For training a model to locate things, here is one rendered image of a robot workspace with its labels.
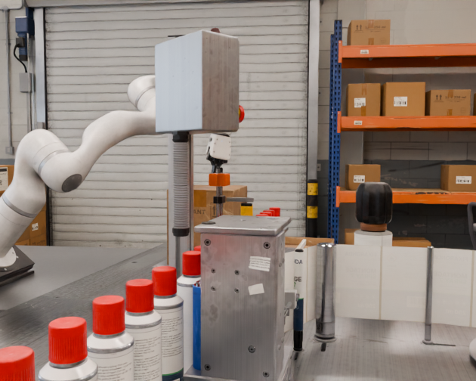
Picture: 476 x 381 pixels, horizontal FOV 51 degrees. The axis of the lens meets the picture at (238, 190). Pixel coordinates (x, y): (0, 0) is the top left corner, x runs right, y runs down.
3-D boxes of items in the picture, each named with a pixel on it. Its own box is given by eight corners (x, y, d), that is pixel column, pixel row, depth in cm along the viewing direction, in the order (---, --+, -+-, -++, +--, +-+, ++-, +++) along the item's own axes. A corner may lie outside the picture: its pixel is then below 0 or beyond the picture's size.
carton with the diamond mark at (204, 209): (233, 267, 173) (233, 190, 171) (166, 264, 177) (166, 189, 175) (247, 252, 202) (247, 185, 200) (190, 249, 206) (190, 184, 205)
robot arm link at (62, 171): (32, 172, 159) (60, 205, 154) (22, 149, 149) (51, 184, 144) (157, 102, 181) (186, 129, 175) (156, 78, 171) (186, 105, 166)
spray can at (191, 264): (203, 388, 77) (203, 256, 75) (171, 384, 78) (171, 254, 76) (213, 374, 82) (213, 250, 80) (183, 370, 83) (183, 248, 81)
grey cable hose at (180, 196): (186, 237, 99) (185, 131, 98) (169, 236, 100) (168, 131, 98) (192, 234, 102) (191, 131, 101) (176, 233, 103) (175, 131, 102)
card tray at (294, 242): (329, 261, 195) (329, 250, 194) (264, 257, 201) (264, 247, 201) (334, 247, 224) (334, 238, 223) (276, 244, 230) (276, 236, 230)
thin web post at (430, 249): (434, 345, 94) (437, 247, 93) (422, 344, 95) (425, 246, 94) (432, 342, 96) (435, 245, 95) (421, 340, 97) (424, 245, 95)
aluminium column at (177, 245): (187, 336, 113) (186, 34, 108) (168, 334, 114) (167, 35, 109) (193, 329, 117) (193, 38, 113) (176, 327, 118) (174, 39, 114)
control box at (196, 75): (201, 130, 95) (201, 28, 94) (154, 133, 108) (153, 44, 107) (242, 131, 102) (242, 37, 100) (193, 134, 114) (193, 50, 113)
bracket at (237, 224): (276, 236, 63) (276, 228, 63) (193, 232, 66) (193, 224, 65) (292, 222, 76) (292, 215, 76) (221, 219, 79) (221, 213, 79)
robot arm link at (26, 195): (15, 215, 150) (62, 155, 147) (-16, 176, 157) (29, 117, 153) (44, 218, 161) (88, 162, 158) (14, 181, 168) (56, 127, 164)
